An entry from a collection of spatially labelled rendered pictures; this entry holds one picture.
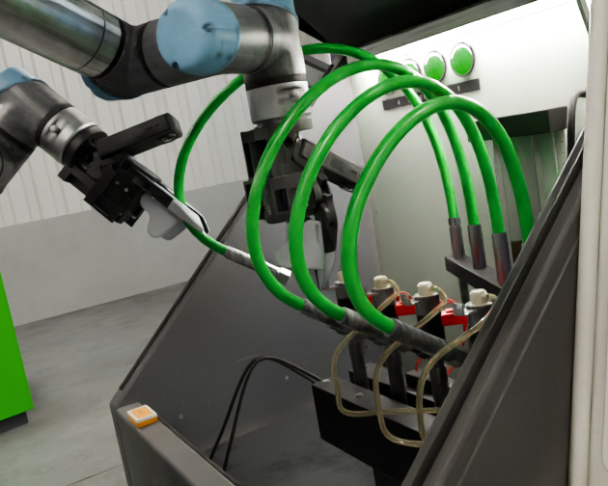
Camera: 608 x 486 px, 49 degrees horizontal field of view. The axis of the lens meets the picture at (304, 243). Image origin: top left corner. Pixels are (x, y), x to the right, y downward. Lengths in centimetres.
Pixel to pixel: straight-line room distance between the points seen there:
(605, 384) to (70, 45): 59
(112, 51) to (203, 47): 12
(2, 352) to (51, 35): 347
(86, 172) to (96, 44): 26
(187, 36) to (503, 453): 48
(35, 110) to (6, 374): 324
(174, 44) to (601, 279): 46
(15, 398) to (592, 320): 380
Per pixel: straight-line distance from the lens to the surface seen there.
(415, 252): 119
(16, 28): 72
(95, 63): 77
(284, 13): 81
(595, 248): 60
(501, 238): 80
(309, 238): 81
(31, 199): 731
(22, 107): 100
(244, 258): 92
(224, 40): 70
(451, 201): 97
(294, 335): 120
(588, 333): 60
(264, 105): 79
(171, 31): 72
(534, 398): 59
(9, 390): 417
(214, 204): 774
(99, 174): 95
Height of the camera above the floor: 130
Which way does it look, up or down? 8 degrees down
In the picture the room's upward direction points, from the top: 10 degrees counter-clockwise
